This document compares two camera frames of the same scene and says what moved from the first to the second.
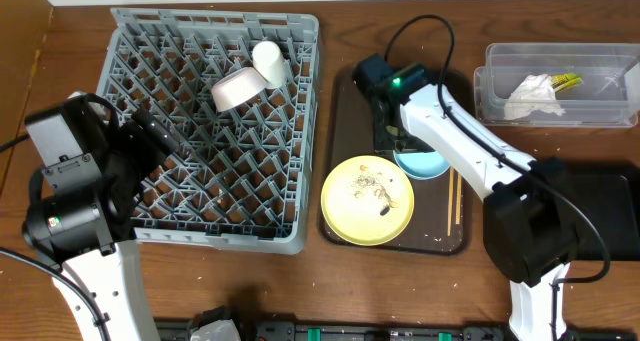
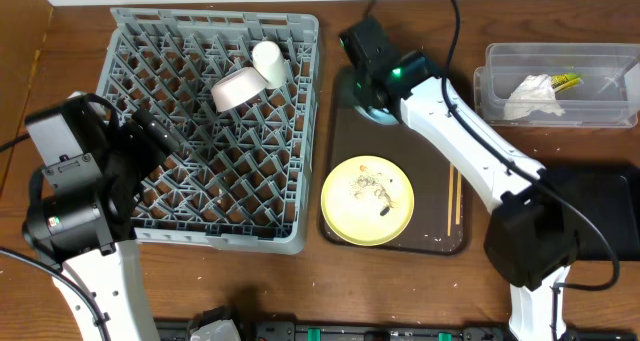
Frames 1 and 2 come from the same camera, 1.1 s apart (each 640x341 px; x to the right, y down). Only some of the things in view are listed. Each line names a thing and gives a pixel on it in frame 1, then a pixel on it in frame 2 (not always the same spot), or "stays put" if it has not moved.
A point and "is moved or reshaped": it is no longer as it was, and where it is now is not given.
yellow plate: (367, 200) stays put
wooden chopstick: (458, 198) stays put
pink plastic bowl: (237, 88) stays put
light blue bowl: (421, 164) is moved or reshaped
